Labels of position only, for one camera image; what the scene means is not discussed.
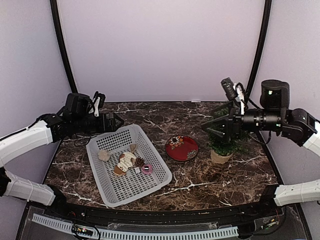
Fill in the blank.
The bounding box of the knit doll ornament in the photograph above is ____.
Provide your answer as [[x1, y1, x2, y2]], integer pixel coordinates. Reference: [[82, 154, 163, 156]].
[[113, 151, 137, 176]]

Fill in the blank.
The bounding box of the beige fluffy ornament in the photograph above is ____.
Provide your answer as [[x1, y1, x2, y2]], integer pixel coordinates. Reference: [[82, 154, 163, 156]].
[[98, 149, 111, 162]]

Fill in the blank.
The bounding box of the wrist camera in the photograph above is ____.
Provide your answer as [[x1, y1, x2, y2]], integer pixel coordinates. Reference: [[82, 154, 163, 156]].
[[93, 91, 106, 117], [220, 77, 246, 115]]

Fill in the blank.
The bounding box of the white cable duct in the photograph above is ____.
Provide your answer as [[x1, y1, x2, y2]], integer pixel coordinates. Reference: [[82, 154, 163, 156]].
[[31, 213, 239, 240]]

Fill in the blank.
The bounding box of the red floral plate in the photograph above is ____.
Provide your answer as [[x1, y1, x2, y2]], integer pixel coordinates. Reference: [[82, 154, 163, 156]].
[[165, 135, 199, 162]]

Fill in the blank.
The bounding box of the small seashell ornament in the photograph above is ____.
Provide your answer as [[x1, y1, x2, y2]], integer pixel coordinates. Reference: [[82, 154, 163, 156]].
[[129, 143, 138, 153]]

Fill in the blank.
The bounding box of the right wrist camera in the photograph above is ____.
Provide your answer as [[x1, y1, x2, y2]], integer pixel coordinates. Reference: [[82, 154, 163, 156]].
[[220, 77, 246, 115]]

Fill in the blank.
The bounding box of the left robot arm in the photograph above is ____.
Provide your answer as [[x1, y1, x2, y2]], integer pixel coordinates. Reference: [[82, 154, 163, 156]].
[[0, 92, 124, 218]]

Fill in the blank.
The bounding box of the white plastic basket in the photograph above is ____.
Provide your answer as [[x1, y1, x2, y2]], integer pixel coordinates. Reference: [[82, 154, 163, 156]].
[[86, 124, 172, 208]]

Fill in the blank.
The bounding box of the black front rail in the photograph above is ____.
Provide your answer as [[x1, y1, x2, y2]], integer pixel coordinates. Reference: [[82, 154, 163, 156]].
[[44, 202, 287, 226]]

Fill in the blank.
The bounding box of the right black frame post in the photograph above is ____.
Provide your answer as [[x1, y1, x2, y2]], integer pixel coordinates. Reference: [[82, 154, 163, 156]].
[[246, 0, 272, 96]]

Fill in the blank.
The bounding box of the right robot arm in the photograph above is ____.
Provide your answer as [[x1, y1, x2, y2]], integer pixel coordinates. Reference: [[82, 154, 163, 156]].
[[201, 77, 320, 217]]

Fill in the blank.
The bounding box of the brown pine cone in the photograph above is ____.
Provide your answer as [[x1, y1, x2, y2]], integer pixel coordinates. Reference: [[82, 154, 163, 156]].
[[133, 157, 145, 168]]

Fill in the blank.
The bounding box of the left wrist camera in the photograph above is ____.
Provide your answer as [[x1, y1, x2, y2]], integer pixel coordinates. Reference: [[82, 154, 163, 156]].
[[93, 91, 106, 117]]

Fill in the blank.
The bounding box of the pink ball ornament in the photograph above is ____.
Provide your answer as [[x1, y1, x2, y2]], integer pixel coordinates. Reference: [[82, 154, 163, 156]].
[[141, 164, 153, 175]]

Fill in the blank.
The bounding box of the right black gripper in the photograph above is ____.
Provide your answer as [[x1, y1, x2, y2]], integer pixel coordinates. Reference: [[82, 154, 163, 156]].
[[201, 100, 283, 143]]

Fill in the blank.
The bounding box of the small potted christmas tree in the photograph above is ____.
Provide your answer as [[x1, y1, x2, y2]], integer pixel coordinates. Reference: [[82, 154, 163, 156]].
[[206, 100, 251, 165]]

